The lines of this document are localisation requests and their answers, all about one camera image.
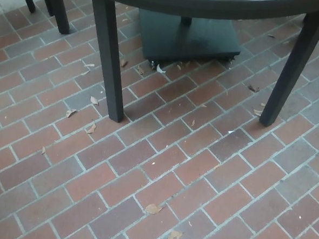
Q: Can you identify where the dark table leg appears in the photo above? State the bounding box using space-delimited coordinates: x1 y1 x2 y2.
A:
258 6 319 131
83 0 132 123

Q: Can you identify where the dark square umbrella base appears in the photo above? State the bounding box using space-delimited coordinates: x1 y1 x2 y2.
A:
135 8 243 69

